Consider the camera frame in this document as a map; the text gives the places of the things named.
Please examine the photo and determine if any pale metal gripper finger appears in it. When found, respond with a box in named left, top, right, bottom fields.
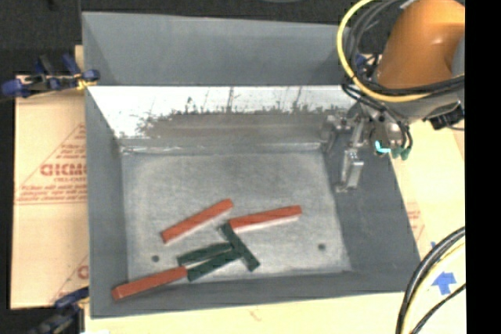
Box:
left=335, top=147, right=366, bottom=194
left=320, top=114, right=348, bottom=153

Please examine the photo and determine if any dark green flat block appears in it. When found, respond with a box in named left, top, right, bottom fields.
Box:
left=218, top=222, right=261, bottom=273
left=186, top=250, right=244, bottom=283
left=176, top=242, right=234, bottom=267

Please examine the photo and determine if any grey metal bin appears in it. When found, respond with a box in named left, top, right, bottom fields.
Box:
left=81, top=11, right=422, bottom=318

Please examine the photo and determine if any red-brown flat block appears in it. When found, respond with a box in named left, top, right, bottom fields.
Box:
left=160, top=198, right=235, bottom=246
left=228, top=205, right=304, bottom=235
left=111, top=265, right=189, bottom=301

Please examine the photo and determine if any black cylinder on white bracket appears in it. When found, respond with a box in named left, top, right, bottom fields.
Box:
left=429, top=103, right=465, bottom=131

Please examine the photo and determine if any brown cardboard board red print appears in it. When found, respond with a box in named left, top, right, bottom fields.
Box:
left=9, top=84, right=91, bottom=311

